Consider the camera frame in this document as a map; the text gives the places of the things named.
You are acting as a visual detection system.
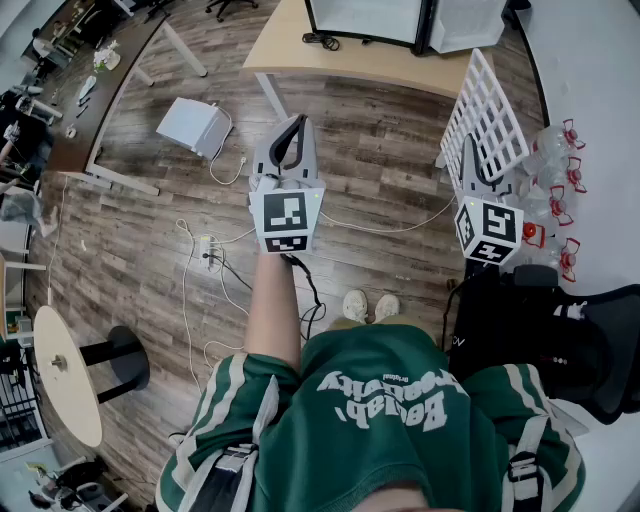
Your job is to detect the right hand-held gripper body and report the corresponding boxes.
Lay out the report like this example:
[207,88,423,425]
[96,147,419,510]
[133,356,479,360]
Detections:
[452,177,525,266]

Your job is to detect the black mini fridge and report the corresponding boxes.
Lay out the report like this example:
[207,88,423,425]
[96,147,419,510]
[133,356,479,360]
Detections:
[303,0,507,57]

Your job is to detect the white appliance cable with plug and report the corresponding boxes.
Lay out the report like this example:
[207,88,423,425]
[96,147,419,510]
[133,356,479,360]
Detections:
[207,102,249,186]

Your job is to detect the person's cream shoe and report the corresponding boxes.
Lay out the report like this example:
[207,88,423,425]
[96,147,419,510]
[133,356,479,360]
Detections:
[373,293,401,324]
[342,289,370,324]

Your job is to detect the grey shoulder strap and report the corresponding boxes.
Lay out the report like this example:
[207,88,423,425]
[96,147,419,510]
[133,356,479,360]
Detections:
[502,412,554,512]
[177,374,281,512]

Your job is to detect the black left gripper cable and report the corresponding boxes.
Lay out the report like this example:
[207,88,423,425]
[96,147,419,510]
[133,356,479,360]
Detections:
[282,253,327,341]

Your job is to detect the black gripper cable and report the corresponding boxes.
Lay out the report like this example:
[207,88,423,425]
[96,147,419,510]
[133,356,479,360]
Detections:
[282,253,327,341]
[442,277,471,357]

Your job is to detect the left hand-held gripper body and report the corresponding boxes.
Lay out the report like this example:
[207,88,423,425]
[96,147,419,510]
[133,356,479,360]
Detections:
[248,169,327,256]

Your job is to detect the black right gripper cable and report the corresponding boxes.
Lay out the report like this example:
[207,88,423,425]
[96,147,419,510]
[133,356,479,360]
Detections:
[442,277,471,357]

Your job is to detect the person's left cream shoe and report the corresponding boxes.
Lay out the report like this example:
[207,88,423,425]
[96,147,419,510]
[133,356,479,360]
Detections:
[342,289,370,324]

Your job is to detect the black coiled power cable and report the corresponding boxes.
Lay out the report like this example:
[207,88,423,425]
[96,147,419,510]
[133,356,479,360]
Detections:
[302,32,342,52]

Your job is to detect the person's left forearm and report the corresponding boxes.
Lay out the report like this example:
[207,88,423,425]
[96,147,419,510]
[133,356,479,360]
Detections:
[243,252,304,374]

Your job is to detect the round wooden table black base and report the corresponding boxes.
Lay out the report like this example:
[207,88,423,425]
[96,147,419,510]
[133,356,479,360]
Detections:
[32,305,150,449]

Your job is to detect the white wire rack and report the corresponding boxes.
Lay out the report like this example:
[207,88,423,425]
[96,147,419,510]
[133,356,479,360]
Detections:
[435,47,531,190]

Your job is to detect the white flowers in round pot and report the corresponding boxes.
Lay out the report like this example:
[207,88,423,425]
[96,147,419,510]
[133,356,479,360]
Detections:
[92,40,122,74]

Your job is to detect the grey plastic bag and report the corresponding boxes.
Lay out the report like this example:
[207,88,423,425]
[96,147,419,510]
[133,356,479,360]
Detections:
[0,192,59,239]

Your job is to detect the green printed shirt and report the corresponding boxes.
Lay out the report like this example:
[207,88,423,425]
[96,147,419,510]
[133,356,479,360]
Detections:
[154,322,586,512]

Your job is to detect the thin white cable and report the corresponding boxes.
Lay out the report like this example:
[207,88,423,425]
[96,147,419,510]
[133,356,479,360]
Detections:
[214,195,457,247]

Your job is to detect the person's right cream shoe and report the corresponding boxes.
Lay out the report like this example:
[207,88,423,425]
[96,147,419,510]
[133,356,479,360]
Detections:
[373,293,401,324]

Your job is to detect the long white floor cable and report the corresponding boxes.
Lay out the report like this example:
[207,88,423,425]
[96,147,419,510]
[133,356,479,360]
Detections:
[174,218,251,396]

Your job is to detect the person's right forearm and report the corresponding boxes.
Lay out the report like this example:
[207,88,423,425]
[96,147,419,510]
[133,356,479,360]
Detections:
[462,259,506,351]

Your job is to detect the white box appliance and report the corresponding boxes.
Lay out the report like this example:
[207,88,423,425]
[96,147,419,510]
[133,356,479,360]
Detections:
[155,97,234,160]

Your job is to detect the white power strip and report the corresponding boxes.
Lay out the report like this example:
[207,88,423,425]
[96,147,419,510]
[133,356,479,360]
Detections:
[198,234,220,274]

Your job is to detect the dark curved desk white legs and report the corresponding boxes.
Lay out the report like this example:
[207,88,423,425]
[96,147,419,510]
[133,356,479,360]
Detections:
[42,14,209,197]

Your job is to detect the light wooden table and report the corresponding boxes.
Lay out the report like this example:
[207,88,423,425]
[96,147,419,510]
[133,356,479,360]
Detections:
[241,0,496,124]

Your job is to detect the khaki trousers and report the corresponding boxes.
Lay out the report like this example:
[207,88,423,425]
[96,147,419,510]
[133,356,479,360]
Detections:
[327,319,401,334]

